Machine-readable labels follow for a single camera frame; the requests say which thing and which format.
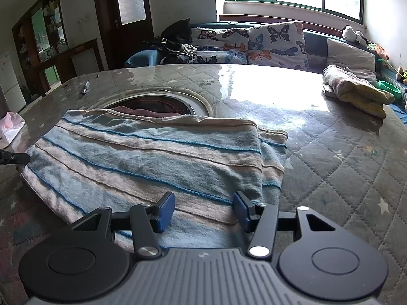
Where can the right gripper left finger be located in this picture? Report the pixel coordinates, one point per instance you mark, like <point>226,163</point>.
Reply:
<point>144,222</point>

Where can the white plush toy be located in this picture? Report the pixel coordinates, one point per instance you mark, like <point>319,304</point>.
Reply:
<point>355,37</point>

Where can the dark wooden door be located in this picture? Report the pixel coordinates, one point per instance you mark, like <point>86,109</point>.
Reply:
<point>125,26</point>

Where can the small marker pen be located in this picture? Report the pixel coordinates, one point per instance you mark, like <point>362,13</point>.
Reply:
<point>85,88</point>

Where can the black bag on sofa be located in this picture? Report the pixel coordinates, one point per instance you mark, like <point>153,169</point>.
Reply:
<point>178,32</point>

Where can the wooden glass cabinet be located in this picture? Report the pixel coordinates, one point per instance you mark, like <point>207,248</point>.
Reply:
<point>43,51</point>

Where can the grey pillow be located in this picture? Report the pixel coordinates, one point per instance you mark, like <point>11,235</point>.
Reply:
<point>359,62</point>

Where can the pink plastic bag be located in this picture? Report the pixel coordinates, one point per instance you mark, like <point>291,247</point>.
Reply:
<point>11,124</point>

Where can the long butterfly cushion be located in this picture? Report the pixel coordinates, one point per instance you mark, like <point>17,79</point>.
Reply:
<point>225,46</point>

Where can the folded beige yellow clothes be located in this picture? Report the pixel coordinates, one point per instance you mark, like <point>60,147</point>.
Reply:
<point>349,88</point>

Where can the white refrigerator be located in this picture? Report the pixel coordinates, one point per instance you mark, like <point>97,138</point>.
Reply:
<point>10,86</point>

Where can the blue sofa bench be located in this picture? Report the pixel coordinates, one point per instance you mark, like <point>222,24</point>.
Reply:
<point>162,51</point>

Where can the green plastic bowl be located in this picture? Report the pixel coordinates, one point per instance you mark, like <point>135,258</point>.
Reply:
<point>395,91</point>

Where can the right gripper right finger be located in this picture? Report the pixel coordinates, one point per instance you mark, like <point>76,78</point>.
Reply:
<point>263,221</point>

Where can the blue striped towel garment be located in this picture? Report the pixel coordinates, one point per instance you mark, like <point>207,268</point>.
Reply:
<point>104,158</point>

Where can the yellow green plush toys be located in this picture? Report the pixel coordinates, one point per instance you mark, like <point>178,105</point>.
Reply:
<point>401,75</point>

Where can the large butterfly pillow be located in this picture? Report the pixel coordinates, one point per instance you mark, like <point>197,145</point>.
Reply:
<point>278,45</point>

